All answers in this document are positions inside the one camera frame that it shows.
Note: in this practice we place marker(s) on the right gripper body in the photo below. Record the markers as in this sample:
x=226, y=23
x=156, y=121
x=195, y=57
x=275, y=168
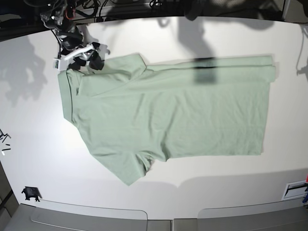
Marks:
x=82, y=51

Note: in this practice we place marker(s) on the light green T-shirt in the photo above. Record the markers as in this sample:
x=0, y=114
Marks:
x=130, y=114

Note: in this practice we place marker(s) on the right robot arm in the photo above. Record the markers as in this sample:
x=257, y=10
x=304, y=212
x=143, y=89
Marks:
x=59, y=19

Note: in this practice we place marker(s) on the grey chair right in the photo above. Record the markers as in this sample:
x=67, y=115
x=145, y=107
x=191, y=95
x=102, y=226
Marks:
x=288, y=215

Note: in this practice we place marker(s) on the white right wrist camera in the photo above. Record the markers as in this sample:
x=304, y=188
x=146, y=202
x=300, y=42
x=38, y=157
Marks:
x=57, y=63

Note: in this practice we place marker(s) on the dark camera mount post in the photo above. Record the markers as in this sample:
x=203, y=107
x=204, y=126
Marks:
x=193, y=8

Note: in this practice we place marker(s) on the black clamp bracket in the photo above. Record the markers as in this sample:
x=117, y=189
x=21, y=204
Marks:
x=31, y=192

